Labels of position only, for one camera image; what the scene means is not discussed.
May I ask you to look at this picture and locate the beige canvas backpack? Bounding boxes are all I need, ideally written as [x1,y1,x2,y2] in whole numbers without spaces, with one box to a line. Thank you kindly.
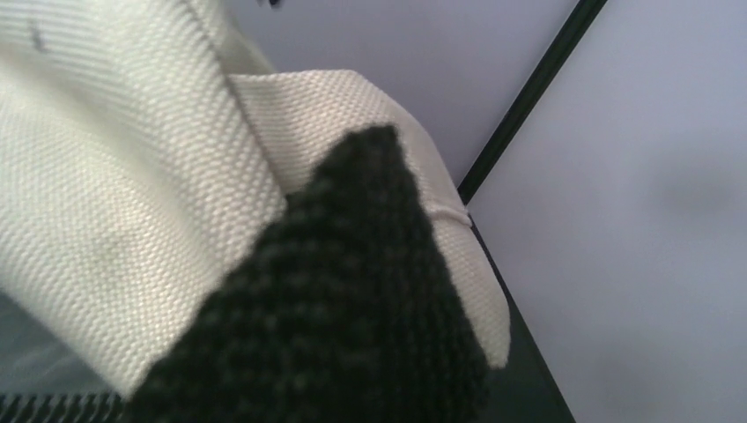
[1,1,510,422]

